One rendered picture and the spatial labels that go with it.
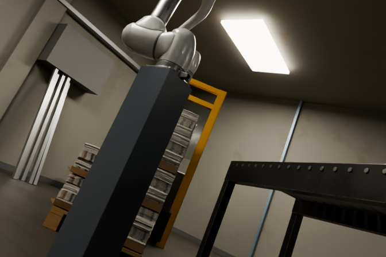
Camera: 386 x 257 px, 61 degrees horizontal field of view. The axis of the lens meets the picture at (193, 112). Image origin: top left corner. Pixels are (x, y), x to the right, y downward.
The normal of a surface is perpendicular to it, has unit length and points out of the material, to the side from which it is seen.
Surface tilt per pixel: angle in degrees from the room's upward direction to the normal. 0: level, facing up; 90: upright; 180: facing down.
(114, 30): 90
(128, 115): 90
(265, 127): 90
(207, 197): 90
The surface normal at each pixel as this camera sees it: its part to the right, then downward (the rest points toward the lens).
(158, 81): -0.49, -0.44
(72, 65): 0.78, 0.15
